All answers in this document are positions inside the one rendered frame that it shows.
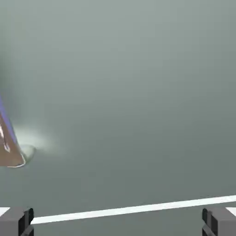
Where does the grey-green cabinet door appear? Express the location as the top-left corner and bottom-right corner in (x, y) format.
(0, 0), (236, 220)

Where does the curved shiny metal door handle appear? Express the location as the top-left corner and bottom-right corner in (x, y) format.
(0, 93), (37, 169)

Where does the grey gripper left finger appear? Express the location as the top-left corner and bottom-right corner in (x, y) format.
(0, 206), (35, 236)

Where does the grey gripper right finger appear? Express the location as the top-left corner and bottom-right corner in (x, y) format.
(201, 206), (236, 236)

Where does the white framed cabinet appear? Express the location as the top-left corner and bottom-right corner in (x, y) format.
(30, 195), (236, 225)

